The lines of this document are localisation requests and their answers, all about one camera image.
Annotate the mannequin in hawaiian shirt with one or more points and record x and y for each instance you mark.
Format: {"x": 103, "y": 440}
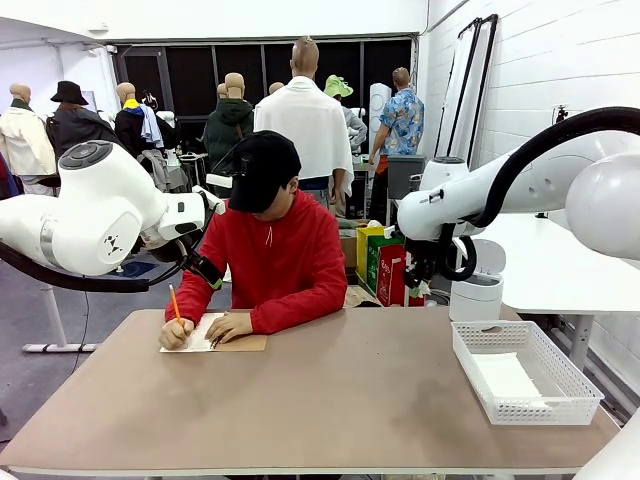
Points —
{"x": 402, "y": 120}

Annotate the white desk leg base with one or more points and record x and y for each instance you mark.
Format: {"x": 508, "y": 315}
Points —
{"x": 55, "y": 320}

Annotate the white head-mounted camera box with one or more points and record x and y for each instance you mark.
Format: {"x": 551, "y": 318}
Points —
{"x": 219, "y": 180}

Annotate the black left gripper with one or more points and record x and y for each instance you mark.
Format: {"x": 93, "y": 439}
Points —
{"x": 205, "y": 269}

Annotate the mannequin with green hat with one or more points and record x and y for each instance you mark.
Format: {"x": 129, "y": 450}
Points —
{"x": 337, "y": 87}

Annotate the person's blurred head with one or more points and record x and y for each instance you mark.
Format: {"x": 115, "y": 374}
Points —
{"x": 280, "y": 202}

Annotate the person's left forearm red sleeve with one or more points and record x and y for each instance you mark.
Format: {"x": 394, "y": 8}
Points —
{"x": 300, "y": 314}

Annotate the black baseball cap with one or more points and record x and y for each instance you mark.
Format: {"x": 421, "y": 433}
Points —
{"x": 265, "y": 167}

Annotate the black tripod stand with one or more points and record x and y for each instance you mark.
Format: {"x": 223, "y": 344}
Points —
{"x": 562, "y": 115}

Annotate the mannequin draped in white cloth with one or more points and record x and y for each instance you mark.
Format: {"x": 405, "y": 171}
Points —
{"x": 305, "y": 120}

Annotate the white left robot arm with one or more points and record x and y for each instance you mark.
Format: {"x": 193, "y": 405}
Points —
{"x": 100, "y": 215}

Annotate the person's left hand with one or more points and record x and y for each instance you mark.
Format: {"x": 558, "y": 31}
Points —
{"x": 230, "y": 327}

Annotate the beige cloth bag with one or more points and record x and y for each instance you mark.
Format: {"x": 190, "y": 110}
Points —
{"x": 360, "y": 297}

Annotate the white round trash bin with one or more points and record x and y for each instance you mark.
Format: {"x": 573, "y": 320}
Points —
{"x": 475, "y": 300}

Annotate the orange pencil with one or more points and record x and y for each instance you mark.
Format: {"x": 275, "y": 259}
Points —
{"x": 175, "y": 302}

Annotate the yellow shopping bag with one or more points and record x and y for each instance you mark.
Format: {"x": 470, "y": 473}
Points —
{"x": 372, "y": 235}

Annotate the spiral notebook brown cover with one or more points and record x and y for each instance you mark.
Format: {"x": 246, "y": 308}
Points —
{"x": 245, "y": 344}

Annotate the person's right forearm red sleeve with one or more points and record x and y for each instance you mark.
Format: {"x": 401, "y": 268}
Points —
{"x": 187, "y": 300}

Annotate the bare mannequin head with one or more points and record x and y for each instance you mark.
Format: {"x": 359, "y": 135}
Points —
{"x": 222, "y": 91}
{"x": 276, "y": 88}

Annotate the person's right hand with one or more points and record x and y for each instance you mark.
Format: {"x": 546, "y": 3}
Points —
{"x": 172, "y": 336}

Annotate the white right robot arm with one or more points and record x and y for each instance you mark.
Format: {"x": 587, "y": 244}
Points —
{"x": 440, "y": 210}

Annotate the mannequin with black hat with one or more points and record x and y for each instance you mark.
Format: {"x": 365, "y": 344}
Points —
{"x": 75, "y": 125}

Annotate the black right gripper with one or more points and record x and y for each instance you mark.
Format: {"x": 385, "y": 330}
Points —
{"x": 422, "y": 262}

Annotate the mannequin with yellow blue collar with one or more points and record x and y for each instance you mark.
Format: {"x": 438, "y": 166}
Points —
{"x": 132, "y": 125}

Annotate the white perforated plastic basket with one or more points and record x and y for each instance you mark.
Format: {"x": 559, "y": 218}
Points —
{"x": 570, "y": 400}

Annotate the mannequin in dark green puffer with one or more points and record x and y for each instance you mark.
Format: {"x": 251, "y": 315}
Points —
{"x": 227, "y": 130}

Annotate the large white side table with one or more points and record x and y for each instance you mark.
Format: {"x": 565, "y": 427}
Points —
{"x": 540, "y": 270}

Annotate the person's red hoodie torso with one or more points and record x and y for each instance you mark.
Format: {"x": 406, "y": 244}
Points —
{"x": 285, "y": 270}

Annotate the green shopping bag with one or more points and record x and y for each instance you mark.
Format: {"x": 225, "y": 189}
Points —
{"x": 385, "y": 250}

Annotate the white paper sheet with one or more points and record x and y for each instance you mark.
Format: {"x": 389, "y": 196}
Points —
{"x": 505, "y": 375}

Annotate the mannequin in cream jacket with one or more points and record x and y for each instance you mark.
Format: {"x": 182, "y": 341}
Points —
{"x": 22, "y": 140}

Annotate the black framed white panel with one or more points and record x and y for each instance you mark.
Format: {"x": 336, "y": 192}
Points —
{"x": 482, "y": 90}
{"x": 457, "y": 100}

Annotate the brown cardboard box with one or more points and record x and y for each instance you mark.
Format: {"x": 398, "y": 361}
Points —
{"x": 349, "y": 250}

